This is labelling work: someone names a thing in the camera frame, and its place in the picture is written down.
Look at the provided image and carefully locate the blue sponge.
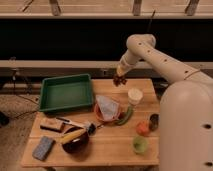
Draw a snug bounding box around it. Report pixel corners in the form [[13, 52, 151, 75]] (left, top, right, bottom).
[[32, 136, 55, 161]]

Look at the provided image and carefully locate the orange bowl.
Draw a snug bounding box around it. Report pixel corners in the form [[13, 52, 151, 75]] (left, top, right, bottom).
[[94, 103, 121, 122]]

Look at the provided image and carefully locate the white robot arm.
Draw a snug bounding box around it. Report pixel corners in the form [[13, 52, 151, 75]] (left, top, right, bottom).
[[116, 34, 213, 171]]

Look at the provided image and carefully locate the dark red grapes bunch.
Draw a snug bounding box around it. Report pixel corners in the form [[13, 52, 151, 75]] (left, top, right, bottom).
[[113, 74, 127, 86]]

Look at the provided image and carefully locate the yellow corn cob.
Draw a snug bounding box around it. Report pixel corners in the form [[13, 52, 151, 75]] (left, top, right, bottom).
[[60, 129, 86, 144]]

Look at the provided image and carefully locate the small metal cup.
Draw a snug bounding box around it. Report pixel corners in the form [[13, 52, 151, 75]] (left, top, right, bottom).
[[149, 114, 159, 131]]

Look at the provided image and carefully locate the black handled knife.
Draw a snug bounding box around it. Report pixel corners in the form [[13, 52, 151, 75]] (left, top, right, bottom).
[[56, 117, 85, 128]]

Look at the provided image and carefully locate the small green cup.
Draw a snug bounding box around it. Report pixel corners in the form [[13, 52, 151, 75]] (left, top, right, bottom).
[[133, 136, 148, 154]]

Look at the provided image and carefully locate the green pepper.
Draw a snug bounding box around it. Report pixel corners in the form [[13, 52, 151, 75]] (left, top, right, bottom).
[[117, 106, 133, 126]]

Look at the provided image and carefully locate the wooden brush block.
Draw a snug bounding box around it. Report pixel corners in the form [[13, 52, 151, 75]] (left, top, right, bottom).
[[40, 118, 63, 132]]

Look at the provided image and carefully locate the white paper cup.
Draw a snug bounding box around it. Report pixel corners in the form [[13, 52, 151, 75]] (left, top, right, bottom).
[[128, 88, 143, 105]]

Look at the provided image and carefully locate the green plastic tray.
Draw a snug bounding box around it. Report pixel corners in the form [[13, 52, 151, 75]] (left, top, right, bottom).
[[39, 74, 94, 113]]

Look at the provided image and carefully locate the dark red bowl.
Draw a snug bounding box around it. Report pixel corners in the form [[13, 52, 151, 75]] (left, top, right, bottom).
[[61, 126, 89, 154]]

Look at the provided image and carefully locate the orange tomato toy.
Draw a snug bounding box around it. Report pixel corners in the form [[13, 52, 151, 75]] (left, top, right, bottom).
[[136, 121, 150, 136]]

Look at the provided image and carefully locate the black cable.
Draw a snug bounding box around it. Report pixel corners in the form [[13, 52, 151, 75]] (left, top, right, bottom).
[[145, 9, 157, 35]]

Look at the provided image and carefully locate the wooden table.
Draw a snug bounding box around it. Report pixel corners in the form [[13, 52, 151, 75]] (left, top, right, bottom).
[[21, 79, 159, 168]]

